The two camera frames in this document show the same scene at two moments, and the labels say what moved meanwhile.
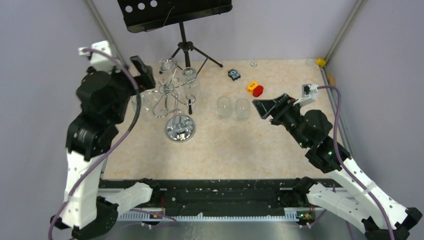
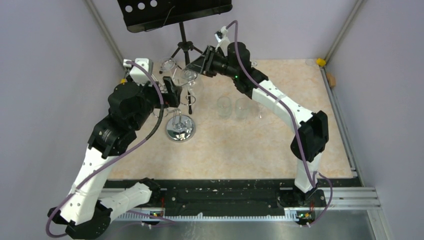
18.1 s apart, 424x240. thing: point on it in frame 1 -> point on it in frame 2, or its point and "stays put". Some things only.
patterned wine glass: (242, 109) stays put
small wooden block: (332, 79) stays put
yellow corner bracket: (321, 62) stays put
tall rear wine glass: (167, 65) stays put
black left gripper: (144, 81) -> (173, 97)
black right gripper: (265, 107) -> (203, 64)
